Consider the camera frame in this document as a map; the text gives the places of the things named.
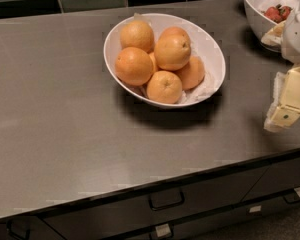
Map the dark upper right drawer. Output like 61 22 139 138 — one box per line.
244 158 300 201

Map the dark drawer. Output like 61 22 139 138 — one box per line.
46 168 264 240
244 158 300 201
125 187 300 240
0 216 66 240

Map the white bowl with strawberries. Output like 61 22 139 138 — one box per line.
244 0 300 53

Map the red strawberry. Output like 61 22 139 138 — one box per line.
279 6 292 20
264 7 282 23

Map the dark lower drawer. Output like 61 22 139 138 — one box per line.
125 187 300 240

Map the dark left drawer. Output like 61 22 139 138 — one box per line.
0 216 66 240

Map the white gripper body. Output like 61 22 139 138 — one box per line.
281 2 300 64

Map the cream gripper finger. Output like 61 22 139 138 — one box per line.
261 21 286 48
264 64 300 132

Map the small hidden middle orange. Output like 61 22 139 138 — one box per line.
148 52 159 74

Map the white bowl with oranges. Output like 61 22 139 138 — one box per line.
103 13 226 109

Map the dark upper middle drawer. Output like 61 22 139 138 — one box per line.
46 168 264 240

